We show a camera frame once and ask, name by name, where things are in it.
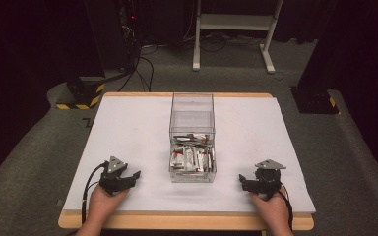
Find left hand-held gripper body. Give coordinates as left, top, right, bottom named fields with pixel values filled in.
left=98, top=155, right=130, bottom=197

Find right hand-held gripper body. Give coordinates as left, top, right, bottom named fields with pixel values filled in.
left=249, top=158, right=287, bottom=200

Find pile of white red packets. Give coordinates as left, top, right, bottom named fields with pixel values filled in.
left=169, top=132, right=217, bottom=174

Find clear plastic drawer box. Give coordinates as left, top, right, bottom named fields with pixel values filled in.
left=168, top=91, right=218, bottom=184

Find person's left hand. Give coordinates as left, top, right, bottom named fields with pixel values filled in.
left=86, top=185, right=131, bottom=228

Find person's right hand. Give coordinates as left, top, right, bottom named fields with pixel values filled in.
left=249, top=187, right=292, bottom=232

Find white table mat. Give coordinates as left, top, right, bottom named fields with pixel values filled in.
left=62, top=95, right=317, bottom=214

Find wooden table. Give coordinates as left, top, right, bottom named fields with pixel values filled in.
left=57, top=91, right=316, bottom=232

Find black yellow striped stand base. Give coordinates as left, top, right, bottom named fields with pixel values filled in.
left=55, top=76, right=107, bottom=111

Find dark curtain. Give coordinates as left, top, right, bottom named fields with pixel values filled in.
left=296, top=0, right=378, bottom=185
left=0, top=0, right=106, bottom=195

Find dark equipment rack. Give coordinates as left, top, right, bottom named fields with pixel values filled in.
left=116, top=0, right=143, bottom=73

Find white metal stand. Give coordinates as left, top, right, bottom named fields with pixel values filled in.
left=192, top=0, right=285, bottom=75

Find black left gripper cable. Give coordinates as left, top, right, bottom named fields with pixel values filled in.
left=81, top=160, right=108, bottom=226

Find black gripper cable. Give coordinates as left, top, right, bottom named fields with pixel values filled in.
left=275, top=182, right=295, bottom=231
left=81, top=160, right=108, bottom=226

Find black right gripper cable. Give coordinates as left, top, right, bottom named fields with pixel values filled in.
left=275, top=182, right=295, bottom=231

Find black floor cables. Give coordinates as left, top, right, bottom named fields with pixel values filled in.
left=117, top=43, right=160, bottom=93

